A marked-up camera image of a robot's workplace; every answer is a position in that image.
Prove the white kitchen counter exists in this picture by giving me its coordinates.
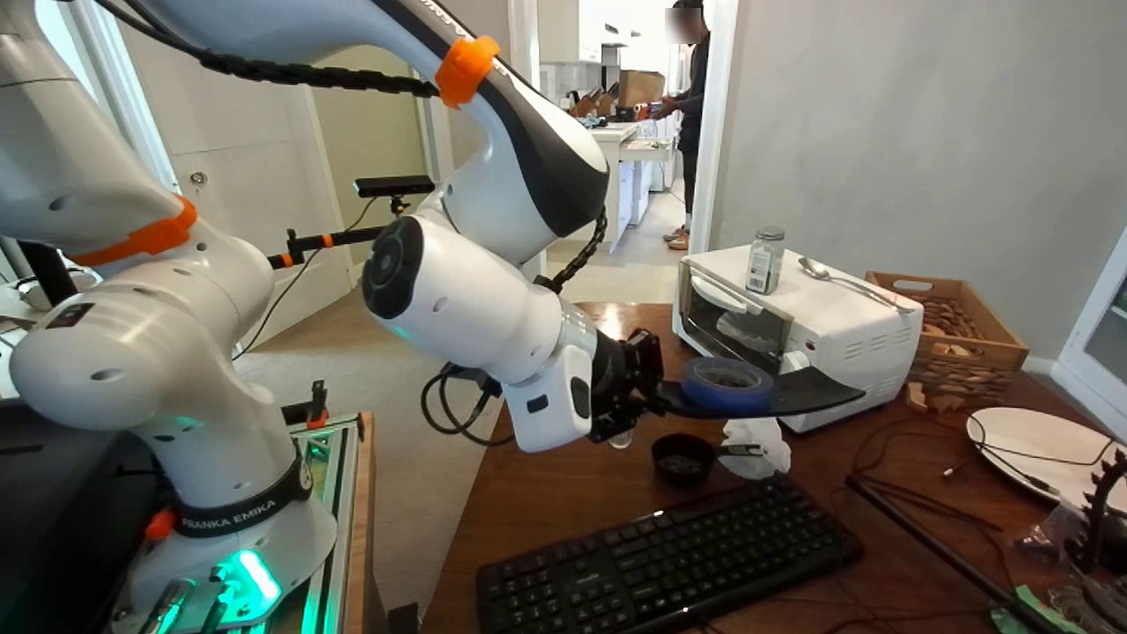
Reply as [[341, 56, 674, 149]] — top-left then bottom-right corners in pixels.
[[591, 116, 677, 249]]

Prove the crumpled white tissue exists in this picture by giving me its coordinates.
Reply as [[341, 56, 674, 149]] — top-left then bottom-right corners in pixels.
[[717, 414, 798, 482]]

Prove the black boom with orange bands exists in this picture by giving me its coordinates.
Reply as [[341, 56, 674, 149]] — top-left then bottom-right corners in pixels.
[[265, 220, 417, 275]]

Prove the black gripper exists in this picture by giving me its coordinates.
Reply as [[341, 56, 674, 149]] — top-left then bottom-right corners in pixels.
[[585, 326, 691, 446]]

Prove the black cup with handle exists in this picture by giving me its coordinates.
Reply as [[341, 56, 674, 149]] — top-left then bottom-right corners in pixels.
[[652, 430, 770, 489]]

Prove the white plate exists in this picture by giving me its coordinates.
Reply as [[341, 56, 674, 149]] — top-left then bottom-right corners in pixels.
[[966, 400, 1127, 514]]

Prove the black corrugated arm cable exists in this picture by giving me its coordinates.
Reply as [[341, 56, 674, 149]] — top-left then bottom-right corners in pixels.
[[93, 0, 615, 296]]

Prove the person in dark clothes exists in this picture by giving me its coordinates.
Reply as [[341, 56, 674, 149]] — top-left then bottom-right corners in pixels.
[[650, 0, 718, 254]]

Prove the black bar camera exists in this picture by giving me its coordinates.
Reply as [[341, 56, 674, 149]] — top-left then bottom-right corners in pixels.
[[353, 171, 442, 199]]

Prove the dark cabinet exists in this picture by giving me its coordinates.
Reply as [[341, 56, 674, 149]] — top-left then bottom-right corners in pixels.
[[0, 400, 161, 634]]

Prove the white toaster oven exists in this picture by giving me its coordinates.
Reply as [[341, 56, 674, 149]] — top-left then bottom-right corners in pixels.
[[671, 239, 927, 435]]

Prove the black computer keyboard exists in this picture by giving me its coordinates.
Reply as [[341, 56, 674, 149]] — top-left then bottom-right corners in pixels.
[[473, 470, 867, 634]]

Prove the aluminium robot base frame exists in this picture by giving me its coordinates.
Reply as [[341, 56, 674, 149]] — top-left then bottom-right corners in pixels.
[[111, 407, 382, 634]]

